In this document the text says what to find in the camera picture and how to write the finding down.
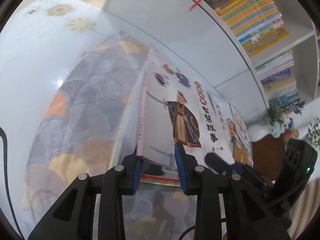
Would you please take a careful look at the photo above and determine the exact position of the wisdom stories warrior book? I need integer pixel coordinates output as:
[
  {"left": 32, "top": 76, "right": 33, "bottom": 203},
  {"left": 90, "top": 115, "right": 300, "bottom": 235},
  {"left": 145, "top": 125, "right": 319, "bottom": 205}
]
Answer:
[{"left": 137, "top": 48, "right": 234, "bottom": 167}]

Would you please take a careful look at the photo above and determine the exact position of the brown wooden chair back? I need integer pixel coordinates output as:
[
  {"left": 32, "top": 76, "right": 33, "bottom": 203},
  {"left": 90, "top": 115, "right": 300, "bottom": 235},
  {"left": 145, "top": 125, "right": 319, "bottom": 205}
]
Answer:
[{"left": 252, "top": 134, "right": 285, "bottom": 180}]

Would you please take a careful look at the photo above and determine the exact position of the white cartoon figures book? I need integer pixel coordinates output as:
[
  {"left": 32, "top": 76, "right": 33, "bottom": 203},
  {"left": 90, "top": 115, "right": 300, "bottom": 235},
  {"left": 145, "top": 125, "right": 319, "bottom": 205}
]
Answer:
[{"left": 209, "top": 94, "right": 253, "bottom": 166}]

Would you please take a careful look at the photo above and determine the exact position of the patterned fan tablecloth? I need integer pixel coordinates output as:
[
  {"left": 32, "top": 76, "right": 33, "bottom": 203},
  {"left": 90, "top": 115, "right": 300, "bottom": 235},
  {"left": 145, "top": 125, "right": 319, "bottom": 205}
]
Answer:
[{"left": 23, "top": 31, "right": 196, "bottom": 239}]

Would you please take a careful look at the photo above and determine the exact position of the white ceramic vase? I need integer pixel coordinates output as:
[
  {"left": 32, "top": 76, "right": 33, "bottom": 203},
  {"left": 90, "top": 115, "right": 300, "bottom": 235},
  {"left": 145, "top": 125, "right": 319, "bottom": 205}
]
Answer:
[{"left": 247, "top": 124, "right": 272, "bottom": 142}]

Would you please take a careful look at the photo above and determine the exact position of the blue white flower bouquet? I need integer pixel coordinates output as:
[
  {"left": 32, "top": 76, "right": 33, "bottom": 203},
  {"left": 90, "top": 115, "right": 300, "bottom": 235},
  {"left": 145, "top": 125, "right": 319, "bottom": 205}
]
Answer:
[{"left": 268, "top": 100, "right": 305, "bottom": 140}]

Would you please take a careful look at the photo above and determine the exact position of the green potted plant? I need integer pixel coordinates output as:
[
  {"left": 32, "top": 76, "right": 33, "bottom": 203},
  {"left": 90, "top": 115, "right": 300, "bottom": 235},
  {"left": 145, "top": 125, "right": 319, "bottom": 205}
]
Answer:
[{"left": 305, "top": 118, "right": 320, "bottom": 150}]

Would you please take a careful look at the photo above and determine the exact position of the white bookshelf cabinet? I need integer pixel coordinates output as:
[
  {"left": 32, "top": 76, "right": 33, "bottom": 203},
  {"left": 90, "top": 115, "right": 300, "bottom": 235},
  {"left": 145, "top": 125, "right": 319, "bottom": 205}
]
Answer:
[{"left": 104, "top": 0, "right": 319, "bottom": 122}]

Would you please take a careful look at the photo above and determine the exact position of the orange yellow book row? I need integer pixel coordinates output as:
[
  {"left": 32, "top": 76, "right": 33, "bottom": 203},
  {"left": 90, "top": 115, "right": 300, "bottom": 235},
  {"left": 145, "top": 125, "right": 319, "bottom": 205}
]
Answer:
[{"left": 212, "top": 0, "right": 289, "bottom": 57}]

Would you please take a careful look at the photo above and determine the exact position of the black cable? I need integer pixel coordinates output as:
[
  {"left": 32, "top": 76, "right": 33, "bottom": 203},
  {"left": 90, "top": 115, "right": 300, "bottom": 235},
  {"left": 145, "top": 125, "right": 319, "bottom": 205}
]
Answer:
[{"left": 0, "top": 126, "right": 23, "bottom": 240}]

